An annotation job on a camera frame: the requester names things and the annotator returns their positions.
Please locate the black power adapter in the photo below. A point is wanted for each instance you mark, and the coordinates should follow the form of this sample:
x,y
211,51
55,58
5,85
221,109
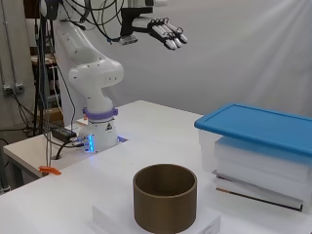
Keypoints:
x,y
63,134

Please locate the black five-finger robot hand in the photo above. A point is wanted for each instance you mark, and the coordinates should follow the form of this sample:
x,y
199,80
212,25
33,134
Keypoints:
x,y
162,31

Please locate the book with dark cover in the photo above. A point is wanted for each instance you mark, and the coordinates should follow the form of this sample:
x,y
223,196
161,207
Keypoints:
x,y
256,193

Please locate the black tripod stand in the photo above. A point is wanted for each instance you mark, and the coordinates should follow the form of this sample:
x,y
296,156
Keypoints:
x,y
42,65

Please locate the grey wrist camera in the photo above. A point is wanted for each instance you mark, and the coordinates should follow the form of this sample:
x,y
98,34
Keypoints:
x,y
128,39

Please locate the white seven-joint robot arm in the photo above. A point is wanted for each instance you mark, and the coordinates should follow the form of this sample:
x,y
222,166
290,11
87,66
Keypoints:
x,y
94,74

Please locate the blue plastic lid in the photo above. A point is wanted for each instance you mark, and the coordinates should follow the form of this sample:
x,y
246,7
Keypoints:
x,y
256,125

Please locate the clear plastic box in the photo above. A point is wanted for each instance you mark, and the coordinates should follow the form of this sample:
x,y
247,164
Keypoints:
x,y
205,146

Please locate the brown round tub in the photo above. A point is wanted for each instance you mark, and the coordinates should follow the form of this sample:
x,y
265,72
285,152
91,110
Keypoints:
x,y
164,208

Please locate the brown cardboard box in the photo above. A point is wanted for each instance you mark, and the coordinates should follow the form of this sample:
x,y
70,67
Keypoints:
x,y
53,115

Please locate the orange clamp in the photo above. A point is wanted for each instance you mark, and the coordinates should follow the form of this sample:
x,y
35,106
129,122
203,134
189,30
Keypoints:
x,y
48,170

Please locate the grey wall outlet box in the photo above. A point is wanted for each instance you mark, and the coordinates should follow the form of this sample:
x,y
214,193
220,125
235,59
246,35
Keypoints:
x,y
14,88

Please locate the white flat box stand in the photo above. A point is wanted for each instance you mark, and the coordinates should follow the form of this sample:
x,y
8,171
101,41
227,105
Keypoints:
x,y
260,159
110,217
260,180

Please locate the white hanging sheet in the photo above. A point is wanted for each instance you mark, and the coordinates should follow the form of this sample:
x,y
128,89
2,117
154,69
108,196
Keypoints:
x,y
227,58

